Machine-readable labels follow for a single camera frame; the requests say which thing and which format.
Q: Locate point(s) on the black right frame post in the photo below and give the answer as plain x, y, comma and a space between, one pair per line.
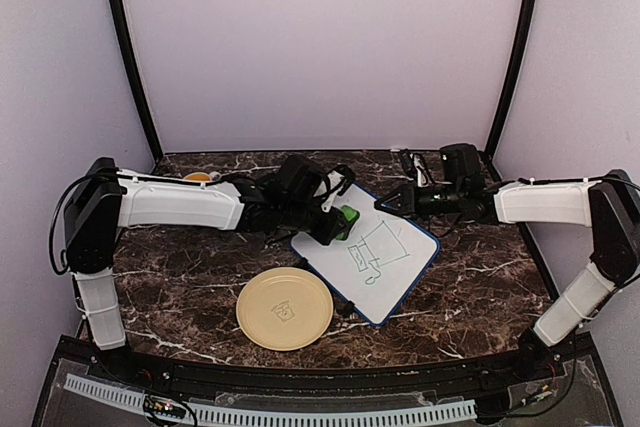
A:
519, 44

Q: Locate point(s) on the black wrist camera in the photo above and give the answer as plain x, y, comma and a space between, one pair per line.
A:
460, 161
302, 180

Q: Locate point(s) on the white patterned mug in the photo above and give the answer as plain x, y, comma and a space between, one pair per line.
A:
200, 176

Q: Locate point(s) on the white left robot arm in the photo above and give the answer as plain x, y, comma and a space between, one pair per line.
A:
106, 200

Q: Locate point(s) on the yellow plate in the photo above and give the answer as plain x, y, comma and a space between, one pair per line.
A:
284, 309

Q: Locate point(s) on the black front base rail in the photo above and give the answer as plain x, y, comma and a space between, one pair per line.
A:
487, 377

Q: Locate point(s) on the black frame post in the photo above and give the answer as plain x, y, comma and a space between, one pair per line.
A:
128, 56
519, 44

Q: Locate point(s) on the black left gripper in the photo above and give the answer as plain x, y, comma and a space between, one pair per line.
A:
327, 232

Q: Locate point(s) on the black left frame post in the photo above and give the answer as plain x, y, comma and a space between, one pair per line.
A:
128, 56

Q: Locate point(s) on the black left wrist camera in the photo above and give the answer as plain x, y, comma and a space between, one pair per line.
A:
302, 180

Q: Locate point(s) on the blue framed whiteboard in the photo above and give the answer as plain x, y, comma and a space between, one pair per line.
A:
379, 263

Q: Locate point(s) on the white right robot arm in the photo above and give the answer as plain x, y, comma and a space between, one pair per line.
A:
592, 222

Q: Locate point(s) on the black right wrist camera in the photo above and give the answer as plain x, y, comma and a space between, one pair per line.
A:
460, 161

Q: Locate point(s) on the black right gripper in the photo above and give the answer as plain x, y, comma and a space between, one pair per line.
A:
407, 193

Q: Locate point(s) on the white slotted cable duct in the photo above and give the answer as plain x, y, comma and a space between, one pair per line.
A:
230, 409

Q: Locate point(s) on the green whiteboard eraser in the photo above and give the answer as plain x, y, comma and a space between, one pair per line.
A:
350, 217

